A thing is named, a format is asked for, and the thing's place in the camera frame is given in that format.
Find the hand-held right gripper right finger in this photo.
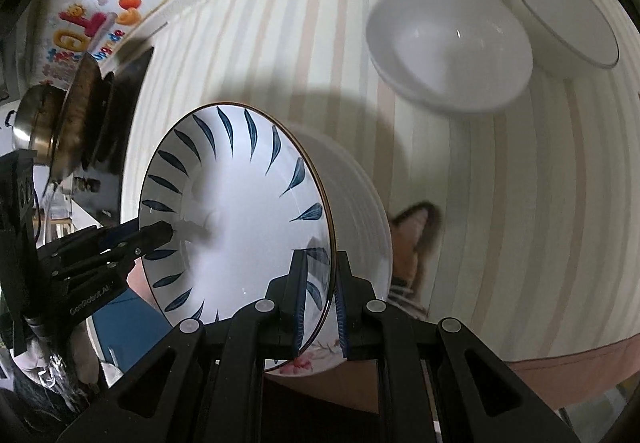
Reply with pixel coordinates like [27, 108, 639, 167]
[336, 250, 583, 443]

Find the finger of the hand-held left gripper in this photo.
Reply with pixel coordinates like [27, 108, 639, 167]
[97, 219, 177, 255]
[75, 245, 147, 281]

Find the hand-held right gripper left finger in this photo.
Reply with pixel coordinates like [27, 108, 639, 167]
[57, 250, 308, 443]

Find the white plate with pink flowers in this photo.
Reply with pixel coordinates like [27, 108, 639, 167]
[262, 313, 351, 376]

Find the plain white plate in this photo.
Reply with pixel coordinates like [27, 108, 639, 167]
[287, 125, 393, 306]

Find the blue leaf pattern plate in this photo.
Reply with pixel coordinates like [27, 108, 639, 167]
[138, 104, 333, 360]

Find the large plain white bowl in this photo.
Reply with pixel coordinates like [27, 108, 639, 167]
[365, 0, 534, 114]

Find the white bowl with grey rim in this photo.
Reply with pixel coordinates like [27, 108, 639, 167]
[509, 0, 621, 78]

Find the dark blue kitchen cabinet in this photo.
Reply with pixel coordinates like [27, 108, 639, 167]
[90, 290, 176, 376]

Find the black glass stove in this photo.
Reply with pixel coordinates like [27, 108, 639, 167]
[70, 45, 156, 230]

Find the black wok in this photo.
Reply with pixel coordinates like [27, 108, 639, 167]
[49, 52, 123, 180]

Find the stainless steel pot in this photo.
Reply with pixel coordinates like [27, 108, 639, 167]
[6, 84, 67, 164]

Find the striped cloth with pink hem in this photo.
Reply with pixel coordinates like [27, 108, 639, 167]
[120, 0, 640, 416]

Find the colourful wall sticker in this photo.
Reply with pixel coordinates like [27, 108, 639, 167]
[27, 0, 145, 96]

